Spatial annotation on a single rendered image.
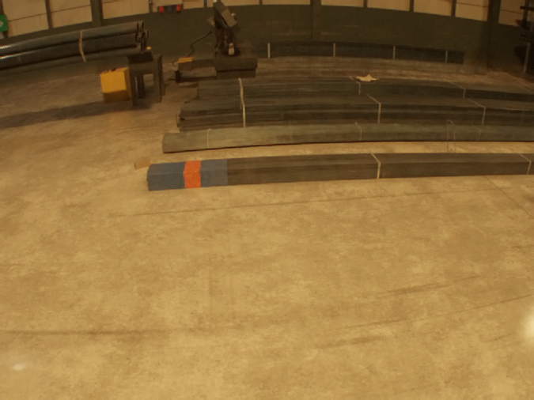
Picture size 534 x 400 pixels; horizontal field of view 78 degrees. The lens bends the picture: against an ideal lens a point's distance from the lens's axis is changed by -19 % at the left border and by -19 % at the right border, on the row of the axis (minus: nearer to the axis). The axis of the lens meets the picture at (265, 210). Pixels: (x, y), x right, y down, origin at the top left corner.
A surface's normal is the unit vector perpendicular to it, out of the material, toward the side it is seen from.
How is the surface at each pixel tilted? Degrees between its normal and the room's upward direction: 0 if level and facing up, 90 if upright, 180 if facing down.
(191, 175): 90
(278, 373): 0
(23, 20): 90
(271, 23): 90
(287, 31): 90
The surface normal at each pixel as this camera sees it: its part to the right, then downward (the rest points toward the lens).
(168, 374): -0.02, -0.86
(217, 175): 0.08, 0.51
